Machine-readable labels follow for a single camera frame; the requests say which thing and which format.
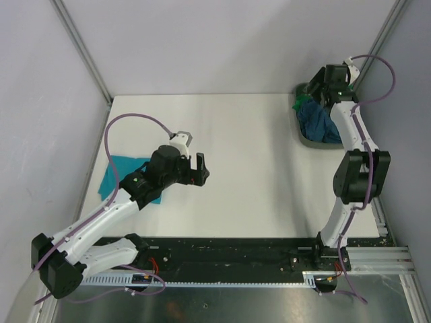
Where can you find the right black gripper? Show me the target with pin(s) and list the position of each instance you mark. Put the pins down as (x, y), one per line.
(318, 79)

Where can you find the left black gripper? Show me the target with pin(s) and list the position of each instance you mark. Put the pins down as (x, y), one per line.
(192, 175)

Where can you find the dark blue t shirt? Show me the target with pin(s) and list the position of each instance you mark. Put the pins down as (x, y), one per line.
(316, 124)

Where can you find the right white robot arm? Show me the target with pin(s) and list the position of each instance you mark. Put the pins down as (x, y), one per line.
(362, 171)

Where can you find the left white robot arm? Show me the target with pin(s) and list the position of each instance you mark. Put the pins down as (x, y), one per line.
(65, 259)

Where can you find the grey plastic bin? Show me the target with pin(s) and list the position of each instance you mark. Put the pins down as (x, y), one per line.
(300, 90)

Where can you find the green crumpled t shirt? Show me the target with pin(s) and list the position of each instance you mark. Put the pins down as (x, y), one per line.
(299, 102)

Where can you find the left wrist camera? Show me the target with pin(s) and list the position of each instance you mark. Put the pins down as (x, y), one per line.
(181, 141)

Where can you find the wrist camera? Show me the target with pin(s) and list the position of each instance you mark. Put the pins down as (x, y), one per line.
(353, 71)
(181, 141)

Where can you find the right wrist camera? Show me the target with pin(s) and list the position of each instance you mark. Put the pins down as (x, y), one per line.
(353, 71)

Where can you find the right aluminium frame post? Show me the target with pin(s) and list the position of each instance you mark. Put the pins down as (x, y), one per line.
(396, 13)

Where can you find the aluminium frame post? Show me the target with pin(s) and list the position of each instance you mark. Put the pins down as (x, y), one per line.
(81, 48)
(396, 13)

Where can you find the white slotted cable duct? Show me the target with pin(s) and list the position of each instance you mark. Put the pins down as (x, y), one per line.
(133, 279)

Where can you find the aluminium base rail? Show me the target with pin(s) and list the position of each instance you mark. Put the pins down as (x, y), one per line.
(381, 255)

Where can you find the left aluminium frame post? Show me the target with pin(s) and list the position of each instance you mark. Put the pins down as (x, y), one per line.
(81, 48)

